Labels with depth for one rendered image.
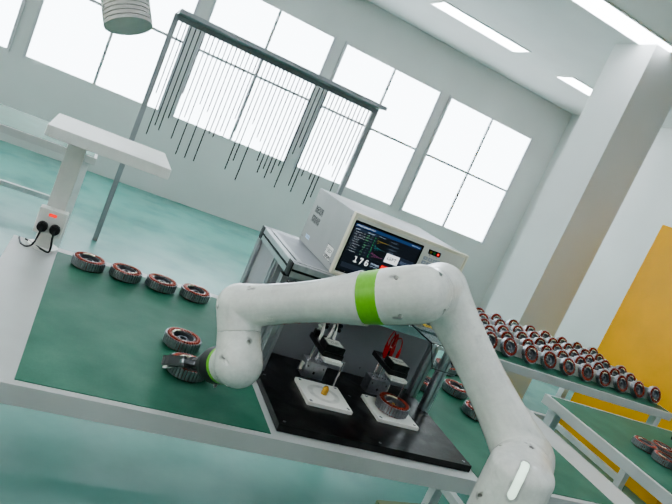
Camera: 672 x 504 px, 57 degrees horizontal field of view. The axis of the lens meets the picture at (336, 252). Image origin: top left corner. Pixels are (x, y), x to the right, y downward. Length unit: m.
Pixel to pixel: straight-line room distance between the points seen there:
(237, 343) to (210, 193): 6.87
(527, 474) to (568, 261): 4.73
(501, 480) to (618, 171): 4.91
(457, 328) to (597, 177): 4.55
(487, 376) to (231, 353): 0.56
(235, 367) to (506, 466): 0.59
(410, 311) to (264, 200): 7.19
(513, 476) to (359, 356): 1.07
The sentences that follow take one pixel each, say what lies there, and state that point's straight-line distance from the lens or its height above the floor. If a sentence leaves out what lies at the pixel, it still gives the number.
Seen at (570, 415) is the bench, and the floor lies 0.74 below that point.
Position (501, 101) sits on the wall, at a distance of 9.50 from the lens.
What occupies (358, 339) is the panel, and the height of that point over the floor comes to 0.90.
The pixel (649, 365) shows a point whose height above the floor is 0.88.
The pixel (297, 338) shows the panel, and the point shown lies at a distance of 2.10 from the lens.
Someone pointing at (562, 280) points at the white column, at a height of 1.18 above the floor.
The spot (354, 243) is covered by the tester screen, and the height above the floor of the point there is 1.23.
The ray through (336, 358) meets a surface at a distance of 1.93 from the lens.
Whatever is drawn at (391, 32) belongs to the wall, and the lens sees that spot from 8.66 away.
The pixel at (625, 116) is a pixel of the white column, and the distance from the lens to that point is 5.91.
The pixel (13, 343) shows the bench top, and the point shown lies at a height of 0.75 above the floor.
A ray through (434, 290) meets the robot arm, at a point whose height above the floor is 1.30.
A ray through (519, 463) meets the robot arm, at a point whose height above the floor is 1.08.
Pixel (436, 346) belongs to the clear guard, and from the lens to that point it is 1.86.
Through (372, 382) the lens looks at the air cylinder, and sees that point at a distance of 2.11.
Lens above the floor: 1.48
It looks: 9 degrees down
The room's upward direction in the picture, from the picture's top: 24 degrees clockwise
